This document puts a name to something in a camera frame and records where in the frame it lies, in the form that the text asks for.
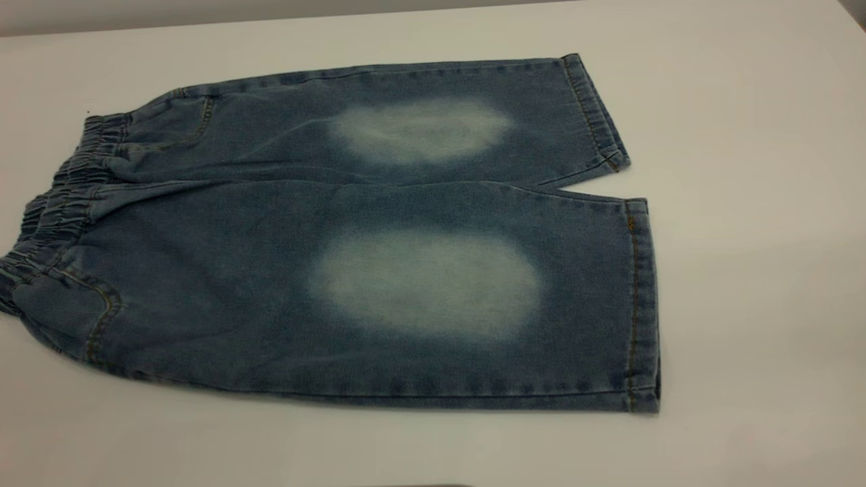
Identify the blue denim pants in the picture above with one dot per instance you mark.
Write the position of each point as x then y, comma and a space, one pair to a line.
270, 270

